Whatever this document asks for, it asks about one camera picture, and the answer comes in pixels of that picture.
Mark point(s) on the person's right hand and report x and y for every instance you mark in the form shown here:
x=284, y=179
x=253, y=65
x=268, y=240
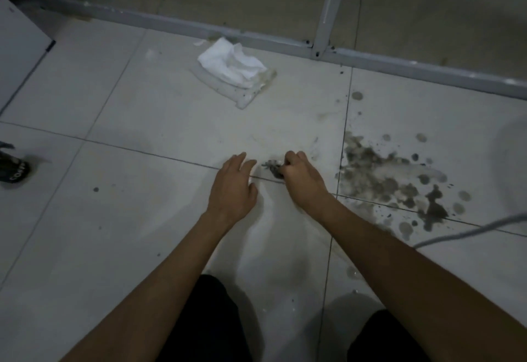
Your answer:
x=306, y=184

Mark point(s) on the person's left hand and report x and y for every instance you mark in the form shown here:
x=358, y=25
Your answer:
x=230, y=197

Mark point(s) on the clear pack of white tissues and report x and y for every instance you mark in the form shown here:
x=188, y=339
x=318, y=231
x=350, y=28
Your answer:
x=230, y=61

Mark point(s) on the paper coffee cup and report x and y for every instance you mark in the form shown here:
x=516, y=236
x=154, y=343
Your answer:
x=14, y=170

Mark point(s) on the person's left forearm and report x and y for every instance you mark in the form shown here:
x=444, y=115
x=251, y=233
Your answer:
x=156, y=304

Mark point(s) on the person's right forearm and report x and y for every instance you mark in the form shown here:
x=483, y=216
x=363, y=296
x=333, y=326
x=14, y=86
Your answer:
x=432, y=291

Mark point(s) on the black trousers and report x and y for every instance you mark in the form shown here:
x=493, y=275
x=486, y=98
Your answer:
x=206, y=324

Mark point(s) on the small white paper scrap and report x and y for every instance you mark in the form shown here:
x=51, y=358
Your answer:
x=199, y=43

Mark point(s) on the white cabinet panel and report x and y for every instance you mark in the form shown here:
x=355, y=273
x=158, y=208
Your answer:
x=18, y=57

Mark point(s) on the metal frame rail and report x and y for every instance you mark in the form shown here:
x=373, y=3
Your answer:
x=411, y=70

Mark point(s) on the grey metal post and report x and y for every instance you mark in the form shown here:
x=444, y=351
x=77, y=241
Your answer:
x=331, y=7

